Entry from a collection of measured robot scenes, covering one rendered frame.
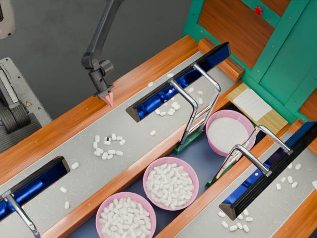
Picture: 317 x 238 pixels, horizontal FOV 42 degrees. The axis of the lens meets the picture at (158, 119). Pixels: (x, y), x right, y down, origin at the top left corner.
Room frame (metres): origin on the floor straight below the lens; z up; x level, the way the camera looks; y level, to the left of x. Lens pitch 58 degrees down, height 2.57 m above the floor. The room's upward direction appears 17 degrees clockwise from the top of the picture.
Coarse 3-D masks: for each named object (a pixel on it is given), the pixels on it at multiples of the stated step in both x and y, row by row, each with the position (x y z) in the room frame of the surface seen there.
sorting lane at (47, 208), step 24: (168, 72) 1.46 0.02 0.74; (216, 72) 1.56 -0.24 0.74; (192, 96) 1.35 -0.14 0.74; (96, 120) 1.03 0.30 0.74; (120, 120) 1.07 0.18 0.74; (144, 120) 1.11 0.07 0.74; (168, 120) 1.16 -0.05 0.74; (72, 144) 0.87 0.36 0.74; (144, 144) 0.98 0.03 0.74; (96, 168) 0.78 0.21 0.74; (120, 168) 0.82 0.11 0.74; (0, 192) 0.54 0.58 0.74; (48, 192) 0.61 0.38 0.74; (72, 192) 0.64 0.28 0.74; (48, 216) 0.50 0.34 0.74
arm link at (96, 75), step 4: (100, 68) 1.21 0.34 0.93; (92, 72) 1.16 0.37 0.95; (96, 72) 1.17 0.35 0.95; (100, 72) 1.19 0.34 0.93; (92, 76) 1.15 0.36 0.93; (96, 76) 1.16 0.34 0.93; (100, 76) 1.17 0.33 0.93; (92, 80) 1.14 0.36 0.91; (96, 80) 1.14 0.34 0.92; (100, 80) 1.16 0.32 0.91
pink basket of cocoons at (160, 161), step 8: (160, 160) 0.91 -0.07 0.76; (168, 160) 0.93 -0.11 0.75; (176, 160) 0.94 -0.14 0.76; (152, 168) 0.87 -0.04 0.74; (184, 168) 0.92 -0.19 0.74; (144, 176) 0.80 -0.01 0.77; (192, 176) 0.89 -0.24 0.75; (144, 184) 0.77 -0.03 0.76; (192, 192) 0.81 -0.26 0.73; (192, 200) 0.76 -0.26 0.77; (176, 208) 0.71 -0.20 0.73
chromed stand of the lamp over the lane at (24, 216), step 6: (6, 192) 0.44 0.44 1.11; (6, 198) 0.42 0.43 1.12; (12, 198) 0.42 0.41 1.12; (12, 204) 0.40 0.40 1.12; (18, 204) 0.41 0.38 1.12; (18, 210) 0.39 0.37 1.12; (24, 216) 0.37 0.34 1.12; (30, 222) 0.36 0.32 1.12; (30, 228) 0.34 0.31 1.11; (36, 228) 0.35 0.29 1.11; (36, 234) 0.34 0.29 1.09
